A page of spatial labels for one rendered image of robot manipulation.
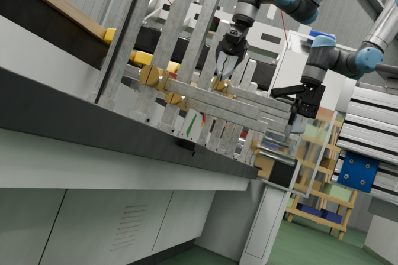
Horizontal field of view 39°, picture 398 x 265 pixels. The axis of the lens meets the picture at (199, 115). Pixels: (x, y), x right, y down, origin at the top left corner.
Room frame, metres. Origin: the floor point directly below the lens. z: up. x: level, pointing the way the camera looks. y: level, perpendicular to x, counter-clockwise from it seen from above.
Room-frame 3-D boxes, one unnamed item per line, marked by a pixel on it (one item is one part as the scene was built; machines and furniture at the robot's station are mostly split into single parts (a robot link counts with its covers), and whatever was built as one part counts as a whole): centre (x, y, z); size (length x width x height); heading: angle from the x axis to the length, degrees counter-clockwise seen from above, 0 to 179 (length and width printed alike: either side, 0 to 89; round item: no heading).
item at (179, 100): (1.67, 0.07, 0.81); 0.14 x 0.06 x 0.05; 166
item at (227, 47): (1.77, -0.03, 1.06); 0.09 x 0.08 x 0.12; 167
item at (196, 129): (1.86, 0.00, 0.75); 0.26 x 0.01 x 0.10; 166
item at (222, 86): (2.16, -0.04, 0.95); 0.14 x 0.06 x 0.05; 166
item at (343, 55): (1.85, -0.42, 1.12); 0.11 x 0.11 x 0.08; 9
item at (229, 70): (1.76, -0.05, 0.96); 0.06 x 0.03 x 0.09; 167
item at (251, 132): (3.35, -0.33, 0.91); 0.04 x 0.04 x 0.48; 76
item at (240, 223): (4.58, -0.06, 0.95); 1.65 x 0.70 x 1.90; 76
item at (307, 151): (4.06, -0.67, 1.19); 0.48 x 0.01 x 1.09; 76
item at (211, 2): (1.65, 0.08, 0.90); 0.04 x 0.04 x 0.48; 76
